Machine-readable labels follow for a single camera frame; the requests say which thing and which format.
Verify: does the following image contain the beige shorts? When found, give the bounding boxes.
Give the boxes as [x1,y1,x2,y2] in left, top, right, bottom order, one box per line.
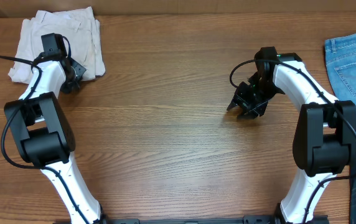
[16,7,106,81]

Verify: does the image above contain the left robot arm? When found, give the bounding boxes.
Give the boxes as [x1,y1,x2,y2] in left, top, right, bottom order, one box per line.
[1,33,108,223]

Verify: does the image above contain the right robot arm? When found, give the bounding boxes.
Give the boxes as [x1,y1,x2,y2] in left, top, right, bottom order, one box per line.
[228,47,356,223]

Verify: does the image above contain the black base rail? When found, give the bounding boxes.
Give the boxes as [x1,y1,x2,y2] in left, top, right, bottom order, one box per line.
[103,214,330,224]

